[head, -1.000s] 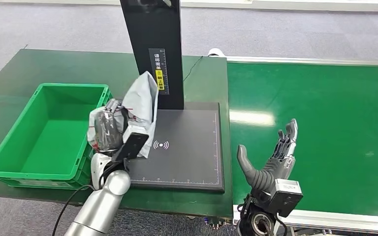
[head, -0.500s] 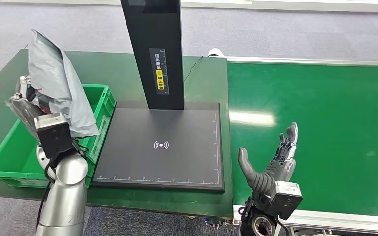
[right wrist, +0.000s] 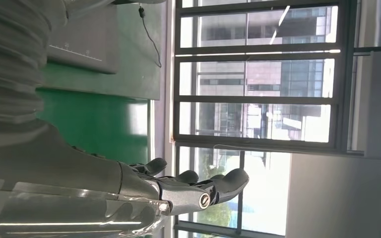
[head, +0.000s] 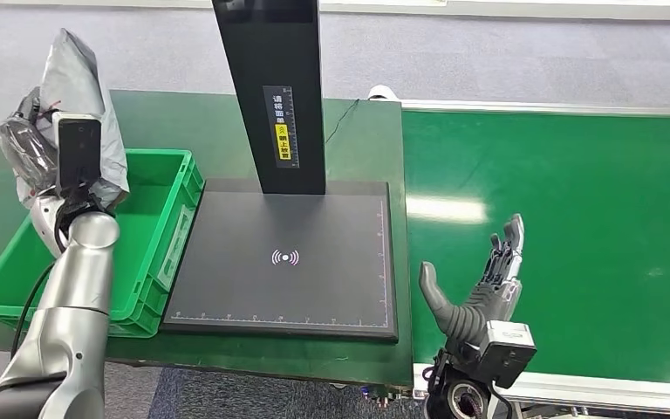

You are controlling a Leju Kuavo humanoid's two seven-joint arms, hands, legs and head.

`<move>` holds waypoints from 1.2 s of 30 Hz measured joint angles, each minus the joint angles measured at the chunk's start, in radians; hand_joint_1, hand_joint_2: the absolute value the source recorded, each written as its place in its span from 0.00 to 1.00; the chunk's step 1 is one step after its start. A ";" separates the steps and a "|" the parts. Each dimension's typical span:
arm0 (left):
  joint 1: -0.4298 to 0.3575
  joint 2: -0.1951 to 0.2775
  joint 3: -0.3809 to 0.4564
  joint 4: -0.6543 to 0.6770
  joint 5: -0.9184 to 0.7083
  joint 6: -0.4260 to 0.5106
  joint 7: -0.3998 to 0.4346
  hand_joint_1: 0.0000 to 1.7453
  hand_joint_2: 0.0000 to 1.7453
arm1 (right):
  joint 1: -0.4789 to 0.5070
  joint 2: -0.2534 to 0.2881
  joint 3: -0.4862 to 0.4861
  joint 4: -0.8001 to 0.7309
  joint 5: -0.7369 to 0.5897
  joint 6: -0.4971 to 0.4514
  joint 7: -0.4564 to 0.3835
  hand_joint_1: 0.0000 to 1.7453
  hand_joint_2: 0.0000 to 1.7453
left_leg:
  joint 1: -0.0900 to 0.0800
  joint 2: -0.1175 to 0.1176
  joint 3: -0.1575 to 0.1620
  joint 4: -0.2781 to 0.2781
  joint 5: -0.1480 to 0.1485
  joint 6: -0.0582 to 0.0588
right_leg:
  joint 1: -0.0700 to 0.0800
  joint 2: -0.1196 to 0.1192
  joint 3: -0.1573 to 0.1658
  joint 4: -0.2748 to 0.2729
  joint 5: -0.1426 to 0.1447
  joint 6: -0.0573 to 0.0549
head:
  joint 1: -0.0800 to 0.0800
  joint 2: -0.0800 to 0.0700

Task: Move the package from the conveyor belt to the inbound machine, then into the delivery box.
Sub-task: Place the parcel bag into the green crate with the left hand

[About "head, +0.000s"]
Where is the green conveyor belt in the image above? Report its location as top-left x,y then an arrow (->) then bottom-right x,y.
402,109 -> 670,388

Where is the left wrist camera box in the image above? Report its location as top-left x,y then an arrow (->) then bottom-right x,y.
51,111 -> 103,199

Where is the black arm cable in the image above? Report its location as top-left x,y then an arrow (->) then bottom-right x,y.
10,199 -> 82,361
487,384 -> 516,419

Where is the white plastic mailer package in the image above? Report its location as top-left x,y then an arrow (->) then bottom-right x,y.
16,29 -> 131,210

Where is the thin black table cable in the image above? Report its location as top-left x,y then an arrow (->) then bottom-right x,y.
323,98 -> 361,146

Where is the silver conveyor frame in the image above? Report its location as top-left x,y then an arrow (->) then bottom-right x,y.
401,99 -> 670,419

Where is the dark blue floor mat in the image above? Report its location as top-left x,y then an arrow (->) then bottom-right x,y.
148,367 -> 428,419

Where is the green plastic crate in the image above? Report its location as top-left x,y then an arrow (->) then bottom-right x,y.
0,148 -> 206,340

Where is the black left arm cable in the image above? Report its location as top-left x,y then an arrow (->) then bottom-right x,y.
10,199 -> 82,361

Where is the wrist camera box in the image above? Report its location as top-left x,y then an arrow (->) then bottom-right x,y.
51,111 -> 103,199
476,320 -> 538,389

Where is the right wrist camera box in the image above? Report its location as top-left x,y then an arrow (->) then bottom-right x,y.
476,320 -> 538,389

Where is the black scanner column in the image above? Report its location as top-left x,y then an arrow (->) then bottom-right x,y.
210,0 -> 327,196

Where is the black scanner base platform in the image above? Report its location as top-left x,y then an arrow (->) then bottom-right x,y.
160,177 -> 400,342

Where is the white conveyor roller end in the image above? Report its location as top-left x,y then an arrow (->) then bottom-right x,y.
367,85 -> 402,103

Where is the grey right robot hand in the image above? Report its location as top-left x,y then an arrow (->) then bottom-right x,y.
418,214 -> 526,349

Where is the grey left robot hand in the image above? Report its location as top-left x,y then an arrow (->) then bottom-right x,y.
0,86 -> 62,193

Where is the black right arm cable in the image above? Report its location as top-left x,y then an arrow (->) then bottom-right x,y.
487,384 -> 516,419

